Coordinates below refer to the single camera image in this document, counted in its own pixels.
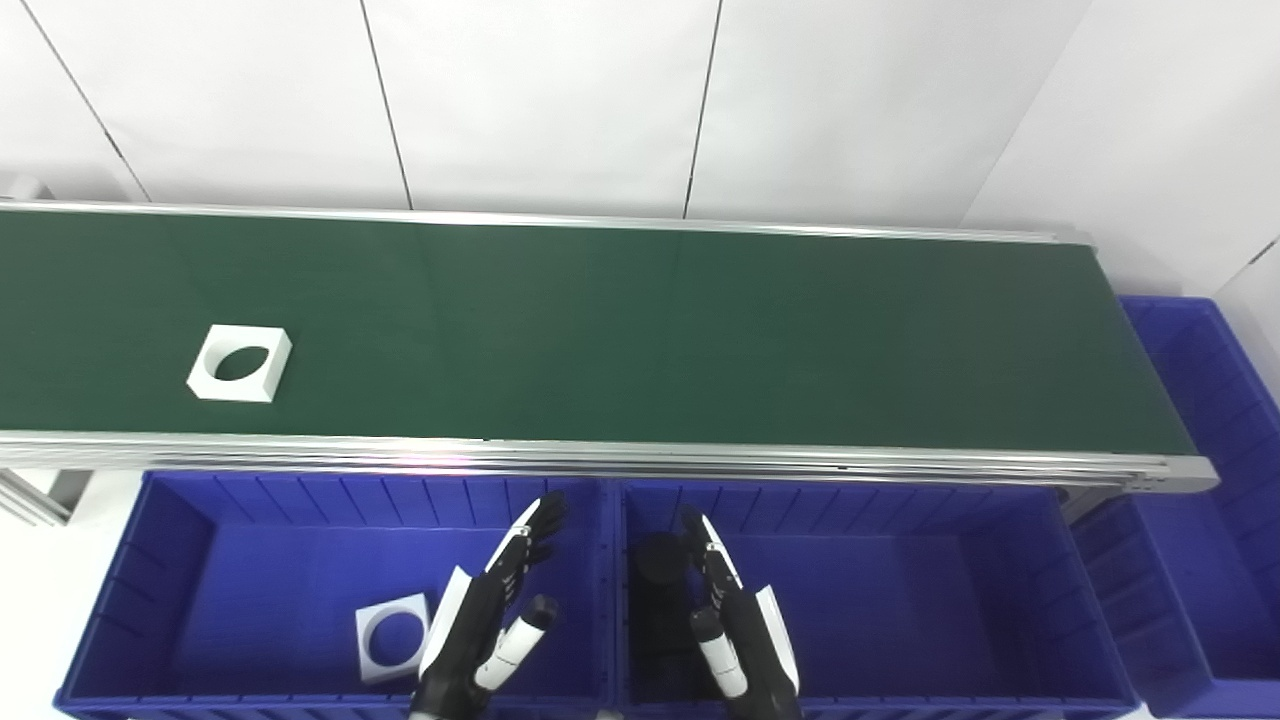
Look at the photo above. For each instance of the white and black right hand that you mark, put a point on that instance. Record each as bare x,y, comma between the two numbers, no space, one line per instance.
755,650

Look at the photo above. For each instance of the white and black left hand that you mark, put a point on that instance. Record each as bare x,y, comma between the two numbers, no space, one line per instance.
470,630

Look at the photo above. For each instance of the white square part with hole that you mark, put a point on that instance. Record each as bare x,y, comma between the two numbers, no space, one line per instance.
205,375
372,665

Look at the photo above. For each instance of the black cylinder part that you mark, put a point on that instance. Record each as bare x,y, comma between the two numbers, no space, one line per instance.
660,565

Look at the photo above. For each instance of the blue plastic bin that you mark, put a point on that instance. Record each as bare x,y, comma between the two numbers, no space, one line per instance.
250,600
920,610
1210,570

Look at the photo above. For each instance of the green conveyor belt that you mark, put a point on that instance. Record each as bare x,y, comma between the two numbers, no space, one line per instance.
700,466
650,330

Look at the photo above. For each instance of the aluminium conveyor leg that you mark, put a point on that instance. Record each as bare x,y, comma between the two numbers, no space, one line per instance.
40,495

